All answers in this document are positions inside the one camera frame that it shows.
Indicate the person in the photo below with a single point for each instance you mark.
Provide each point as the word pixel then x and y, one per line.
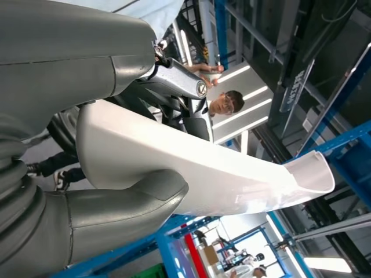
pixel 227 103
pixel 150 15
pixel 240 261

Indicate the green plastic crate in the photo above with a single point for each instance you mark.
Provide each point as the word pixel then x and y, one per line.
pixel 150 271

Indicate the dark hanging sign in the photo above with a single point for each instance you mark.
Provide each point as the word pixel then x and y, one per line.
pixel 295 88

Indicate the blue metal shelf rack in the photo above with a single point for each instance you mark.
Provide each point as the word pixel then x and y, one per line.
pixel 352 169

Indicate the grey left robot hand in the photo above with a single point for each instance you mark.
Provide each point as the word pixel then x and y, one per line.
pixel 72 57

